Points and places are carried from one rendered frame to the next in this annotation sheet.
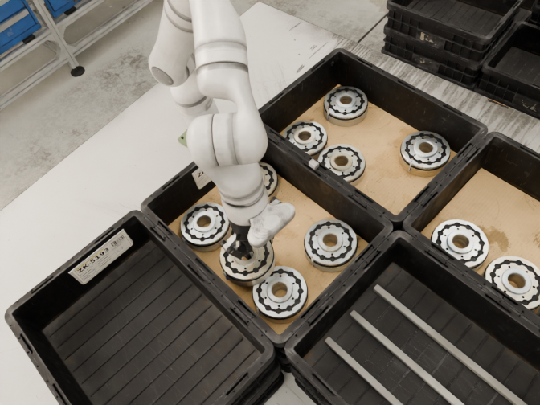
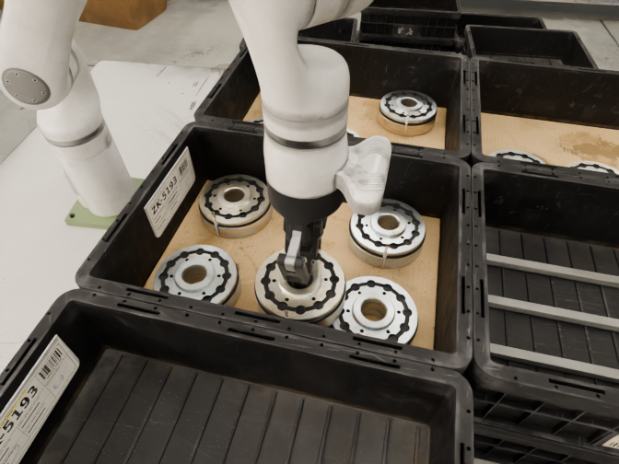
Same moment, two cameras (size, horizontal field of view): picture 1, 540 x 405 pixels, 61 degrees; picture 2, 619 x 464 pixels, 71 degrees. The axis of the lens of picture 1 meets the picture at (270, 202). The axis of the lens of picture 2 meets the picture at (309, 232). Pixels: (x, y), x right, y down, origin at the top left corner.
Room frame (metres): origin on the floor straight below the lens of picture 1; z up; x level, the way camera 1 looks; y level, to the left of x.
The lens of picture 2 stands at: (0.18, 0.24, 1.29)
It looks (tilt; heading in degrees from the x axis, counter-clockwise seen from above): 48 degrees down; 318
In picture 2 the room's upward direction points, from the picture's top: straight up
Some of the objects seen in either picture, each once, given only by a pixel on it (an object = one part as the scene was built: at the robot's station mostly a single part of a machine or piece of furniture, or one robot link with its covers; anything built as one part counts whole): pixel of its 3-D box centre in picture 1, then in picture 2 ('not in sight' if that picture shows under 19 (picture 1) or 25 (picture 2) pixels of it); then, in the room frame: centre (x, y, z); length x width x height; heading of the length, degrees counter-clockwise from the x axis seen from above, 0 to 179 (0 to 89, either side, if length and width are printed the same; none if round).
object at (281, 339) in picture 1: (261, 218); (295, 220); (0.45, 0.02, 0.92); 0.40 x 0.30 x 0.02; 35
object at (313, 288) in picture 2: (246, 253); (299, 279); (0.40, 0.06, 0.90); 0.05 x 0.05 x 0.01
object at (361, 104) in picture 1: (345, 102); not in sight; (0.76, -0.22, 0.86); 0.10 x 0.10 x 0.01
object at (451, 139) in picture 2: (362, 142); (340, 117); (0.62, -0.22, 0.87); 0.40 x 0.30 x 0.11; 35
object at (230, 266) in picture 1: (246, 255); (299, 281); (0.40, 0.06, 0.89); 0.10 x 0.10 x 0.01
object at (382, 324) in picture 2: (279, 290); (373, 310); (0.33, 0.02, 0.86); 0.05 x 0.05 x 0.01
